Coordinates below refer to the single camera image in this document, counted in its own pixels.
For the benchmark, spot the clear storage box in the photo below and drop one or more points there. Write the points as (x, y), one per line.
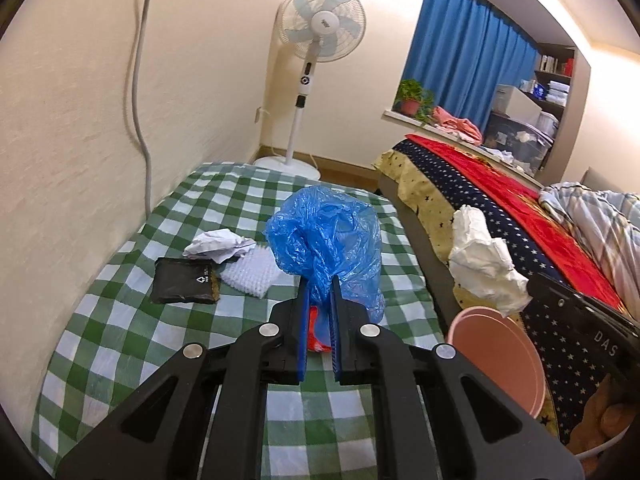
(520, 145)

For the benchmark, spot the orange plastic bag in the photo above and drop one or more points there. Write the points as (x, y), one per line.
(314, 329)

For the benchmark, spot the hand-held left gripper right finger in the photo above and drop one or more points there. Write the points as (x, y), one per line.
(336, 345)

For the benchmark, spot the white standing fan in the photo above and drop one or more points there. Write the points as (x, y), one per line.
(320, 22)

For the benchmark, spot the potted green plant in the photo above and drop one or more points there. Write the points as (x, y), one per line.
(412, 100)

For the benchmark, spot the white wall socket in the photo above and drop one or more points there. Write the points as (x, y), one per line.
(258, 115)

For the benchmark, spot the pink plastic bin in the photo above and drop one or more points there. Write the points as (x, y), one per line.
(495, 355)

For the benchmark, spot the white windowsill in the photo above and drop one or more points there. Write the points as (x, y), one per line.
(400, 117)

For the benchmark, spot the small white paper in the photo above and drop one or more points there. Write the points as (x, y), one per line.
(220, 245)

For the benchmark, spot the large white paper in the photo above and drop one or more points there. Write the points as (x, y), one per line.
(480, 255)

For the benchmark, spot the pink clothes pile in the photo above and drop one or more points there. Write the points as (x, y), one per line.
(457, 125)

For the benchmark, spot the grey headboard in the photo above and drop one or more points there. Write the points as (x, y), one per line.
(600, 180)

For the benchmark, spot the green checkered tablecloth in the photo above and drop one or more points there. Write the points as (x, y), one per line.
(150, 340)

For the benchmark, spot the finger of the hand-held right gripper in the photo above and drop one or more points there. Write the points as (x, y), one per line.
(555, 295)

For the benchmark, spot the blue curtain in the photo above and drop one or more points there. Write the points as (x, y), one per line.
(465, 50)

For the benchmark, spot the person's right hand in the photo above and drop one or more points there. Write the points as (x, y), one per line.
(602, 415)

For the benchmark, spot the white box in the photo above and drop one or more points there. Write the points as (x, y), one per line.
(517, 102)

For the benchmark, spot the wooden bookshelf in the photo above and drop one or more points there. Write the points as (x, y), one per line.
(555, 70)

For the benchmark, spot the yellow star bed skirt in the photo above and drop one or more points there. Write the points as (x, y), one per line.
(415, 185)

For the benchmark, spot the black packet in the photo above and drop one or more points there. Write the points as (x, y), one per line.
(182, 280)

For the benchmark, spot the blue plastic bag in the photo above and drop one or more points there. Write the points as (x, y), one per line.
(330, 235)

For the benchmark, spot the navy star blanket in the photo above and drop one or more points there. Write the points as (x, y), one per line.
(450, 180)

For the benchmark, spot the pale striped quilt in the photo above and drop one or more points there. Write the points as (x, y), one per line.
(600, 230)

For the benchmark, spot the red blanket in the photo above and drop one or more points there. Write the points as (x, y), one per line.
(505, 195)

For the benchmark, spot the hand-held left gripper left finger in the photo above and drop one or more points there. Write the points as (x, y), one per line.
(301, 345)

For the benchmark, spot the white foam mesh sleeve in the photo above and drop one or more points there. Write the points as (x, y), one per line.
(250, 275)

